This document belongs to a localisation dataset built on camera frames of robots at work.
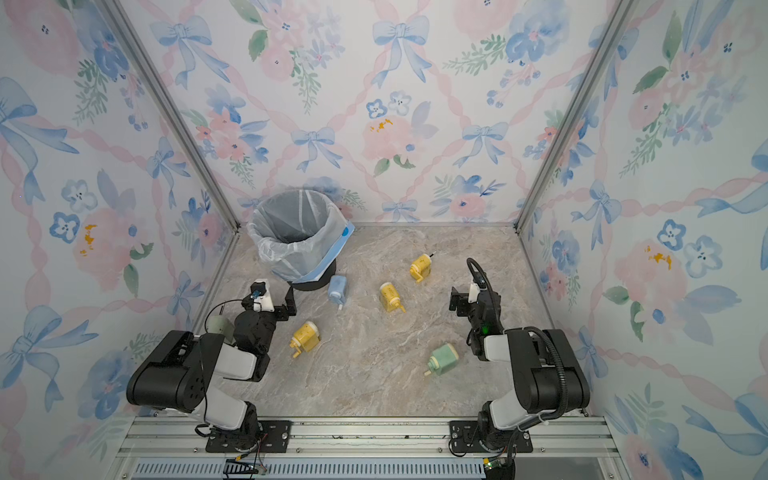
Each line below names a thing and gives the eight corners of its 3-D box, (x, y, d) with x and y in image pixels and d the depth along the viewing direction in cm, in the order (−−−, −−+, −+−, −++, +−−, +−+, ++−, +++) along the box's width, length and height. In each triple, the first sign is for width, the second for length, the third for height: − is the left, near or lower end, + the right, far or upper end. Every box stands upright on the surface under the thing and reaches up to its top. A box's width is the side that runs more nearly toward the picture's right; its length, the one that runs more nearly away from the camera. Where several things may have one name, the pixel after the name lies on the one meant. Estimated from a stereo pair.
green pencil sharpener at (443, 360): (430, 383, 84) (433, 374, 78) (419, 366, 87) (422, 356, 81) (456, 367, 87) (461, 357, 81) (445, 351, 90) (449, 341, 84)
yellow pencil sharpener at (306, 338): (289, 352, 90) (282, 341, 83) (315, 330, 94) (309, 318, 88) (299, 363, 88) (292, 352, 81) (324, 339, 92) (320, 328, 86)
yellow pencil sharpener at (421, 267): (405, 283, 106) (407, 269, 99) (419, 265, 111) (421, 251, 104) (418, 289, 104) (420, 276, 98) (431, 271, 109) (434, 257, 102)
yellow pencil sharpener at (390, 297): (390, 318, 97) (390, 306, 91) (379, 299, 101) (378, 285, 95) (403, 312, 98) (404, 299, 92) (391, 293, 103) (391, 280, 96)
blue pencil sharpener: (329, 309, 99) (326, 297, 93) (332, 288, 104) (329, 275, 98) (346, 309, 99) (343, 297, 93) (348, 288, 104) (346, 275, 98)
